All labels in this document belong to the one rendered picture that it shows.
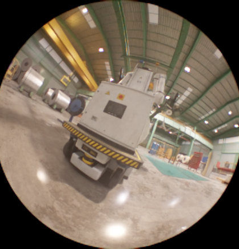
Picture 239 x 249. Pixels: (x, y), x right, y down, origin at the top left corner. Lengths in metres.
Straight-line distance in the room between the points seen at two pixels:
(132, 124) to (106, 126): 0.21
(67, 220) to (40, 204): 0.13
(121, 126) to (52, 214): 0.68
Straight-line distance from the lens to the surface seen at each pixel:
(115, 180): 0.55
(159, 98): 1.32
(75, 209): 0.46
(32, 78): 4.96
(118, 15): 3.65
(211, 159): 5.09
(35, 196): 0.47
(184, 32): 3.38
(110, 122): 0.59
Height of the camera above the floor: 0.41
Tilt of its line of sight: 7 degrees up
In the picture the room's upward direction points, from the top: 25 degrees clockwise
